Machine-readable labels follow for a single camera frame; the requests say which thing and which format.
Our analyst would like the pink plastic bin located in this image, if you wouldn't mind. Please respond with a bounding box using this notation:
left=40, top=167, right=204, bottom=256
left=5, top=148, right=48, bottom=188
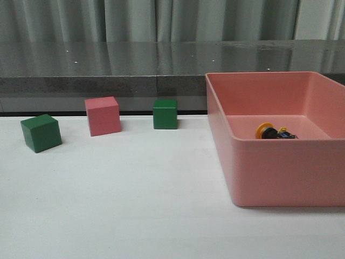
left=205, top=72, right=344, bottom=207

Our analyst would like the left green wooden cube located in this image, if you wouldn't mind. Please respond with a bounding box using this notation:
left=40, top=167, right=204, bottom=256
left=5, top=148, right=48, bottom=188
left=20, top=114, right=62, bottom=153

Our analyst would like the green wooden cube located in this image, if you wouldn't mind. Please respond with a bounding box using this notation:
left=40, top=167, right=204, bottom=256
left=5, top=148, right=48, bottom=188
left=20, top=114, right=62, bottom=153
left=153, top=99, right=177, bottom=130

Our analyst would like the pink wooden cube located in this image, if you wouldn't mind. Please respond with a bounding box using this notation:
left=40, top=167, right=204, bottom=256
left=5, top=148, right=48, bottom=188
left=85, top=97, right=122, bottom=137

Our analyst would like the right green wooden cube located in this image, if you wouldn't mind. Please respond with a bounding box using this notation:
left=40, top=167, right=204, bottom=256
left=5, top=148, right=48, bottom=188
left=153, top=99, right=177, bottom=130

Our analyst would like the yellow push button switch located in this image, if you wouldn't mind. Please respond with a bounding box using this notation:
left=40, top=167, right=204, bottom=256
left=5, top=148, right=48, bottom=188
left=255, top=122, right=298, bottom=139

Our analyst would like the grey-green curtain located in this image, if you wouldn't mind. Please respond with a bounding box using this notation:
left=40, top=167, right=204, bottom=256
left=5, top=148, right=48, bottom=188
left=1, top=1, right=344, bottom=42

